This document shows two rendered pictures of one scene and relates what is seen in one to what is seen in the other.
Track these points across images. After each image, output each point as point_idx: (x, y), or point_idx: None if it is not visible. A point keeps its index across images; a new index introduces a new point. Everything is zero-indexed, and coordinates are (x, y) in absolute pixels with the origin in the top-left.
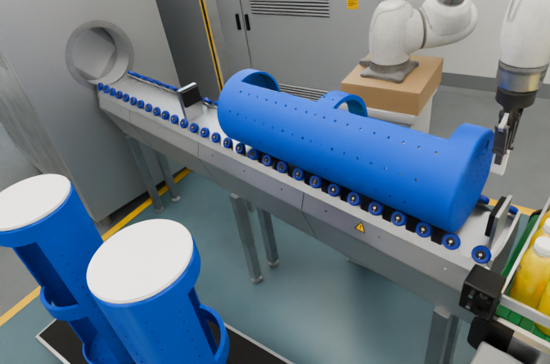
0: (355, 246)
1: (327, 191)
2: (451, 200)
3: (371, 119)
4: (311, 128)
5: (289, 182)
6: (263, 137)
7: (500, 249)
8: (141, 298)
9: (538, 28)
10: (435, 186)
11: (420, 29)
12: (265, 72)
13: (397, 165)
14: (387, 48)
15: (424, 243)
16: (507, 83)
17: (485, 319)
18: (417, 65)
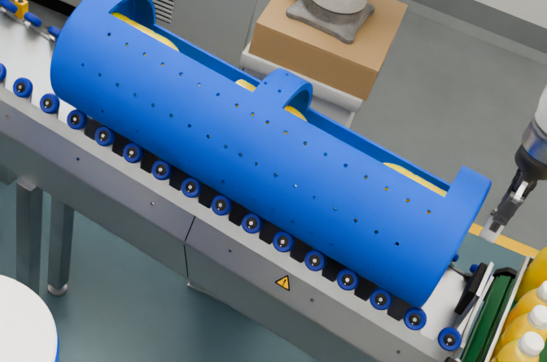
0: (264, 303)
1: (236, 220)
2: (437, 278)
3: (316, 113)
4: (243, 135)
5: (170, 195)
6: (146, 124)
7: (467, 329)
8: None
9: None
10: (420, 258)
11: None
12: None
13: (374, 220)
14: None
15: (377, 316)
16: (538, 151)
17: None
18: (371, 13)
